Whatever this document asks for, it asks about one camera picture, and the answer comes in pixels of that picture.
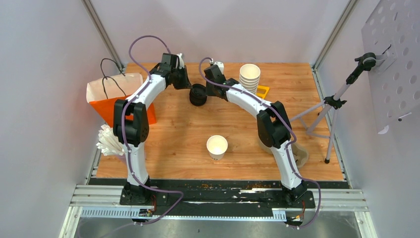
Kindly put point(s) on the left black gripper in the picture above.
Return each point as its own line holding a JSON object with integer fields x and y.
{"x": 186, "y": 84}

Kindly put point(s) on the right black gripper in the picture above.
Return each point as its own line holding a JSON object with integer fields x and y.
{"x": 209, "y": 92}

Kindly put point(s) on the white paper coffee cup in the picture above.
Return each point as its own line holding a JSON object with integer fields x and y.
{"x": 217, "y": 146}

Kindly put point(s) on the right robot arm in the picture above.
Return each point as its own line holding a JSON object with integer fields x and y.
{"x": 274, "y": 128}

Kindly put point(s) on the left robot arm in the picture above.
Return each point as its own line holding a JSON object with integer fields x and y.
{"x": 131, "y": 127}

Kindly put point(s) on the orange paper takeout bag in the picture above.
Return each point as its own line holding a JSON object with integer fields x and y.
{"x": 102, "y": 93}

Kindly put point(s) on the stack of black lids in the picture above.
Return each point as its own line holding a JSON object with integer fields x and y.
{"x": 198, "y": 95}

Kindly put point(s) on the stack of white paper cups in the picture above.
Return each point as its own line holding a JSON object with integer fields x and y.
{"x": 249, "y": 77}

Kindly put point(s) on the yellow plastic holder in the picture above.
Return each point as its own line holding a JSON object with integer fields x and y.
{"x": 262, "y": 91}

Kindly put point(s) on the pink cup with packets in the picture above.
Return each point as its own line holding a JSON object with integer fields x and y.
{"x": 109, "y": 144}

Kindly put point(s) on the grey tripod stand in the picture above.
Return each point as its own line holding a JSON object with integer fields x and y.
{"x": 365, "y": 63}

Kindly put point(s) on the brown pulp cup carrier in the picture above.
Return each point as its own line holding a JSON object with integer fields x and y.
{"x": 300, "y": 154}

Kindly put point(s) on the white perforated panel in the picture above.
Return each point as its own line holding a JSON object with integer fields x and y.
{"x": 392, "y": 33}

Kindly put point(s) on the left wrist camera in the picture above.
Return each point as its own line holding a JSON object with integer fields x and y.
{"x": 173, "y": 61}

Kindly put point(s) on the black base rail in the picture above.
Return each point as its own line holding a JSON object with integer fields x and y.
{"x": 215, "y": 202}

